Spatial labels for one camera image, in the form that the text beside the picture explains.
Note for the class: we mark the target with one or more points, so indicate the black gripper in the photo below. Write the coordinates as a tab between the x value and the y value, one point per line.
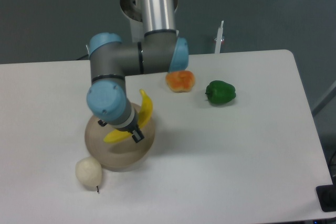
137	134

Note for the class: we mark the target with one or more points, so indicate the yellow banana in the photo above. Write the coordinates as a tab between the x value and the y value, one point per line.
144	115

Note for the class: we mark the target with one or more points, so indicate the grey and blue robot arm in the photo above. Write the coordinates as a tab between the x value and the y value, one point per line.
111	61

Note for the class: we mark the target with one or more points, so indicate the beige round plate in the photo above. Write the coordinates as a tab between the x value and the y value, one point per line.
121	156

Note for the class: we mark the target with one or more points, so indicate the white pear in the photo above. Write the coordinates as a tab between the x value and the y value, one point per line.
88	171

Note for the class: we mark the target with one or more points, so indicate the orange bread roll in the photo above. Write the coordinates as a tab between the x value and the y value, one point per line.
180	81

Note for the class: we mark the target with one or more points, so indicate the green bell pepper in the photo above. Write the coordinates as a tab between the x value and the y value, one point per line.
219	92

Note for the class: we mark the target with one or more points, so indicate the black box at edge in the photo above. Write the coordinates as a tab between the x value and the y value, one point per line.
326	197

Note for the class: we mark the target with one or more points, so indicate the white upright post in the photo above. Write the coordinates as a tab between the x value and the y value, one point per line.
219	38

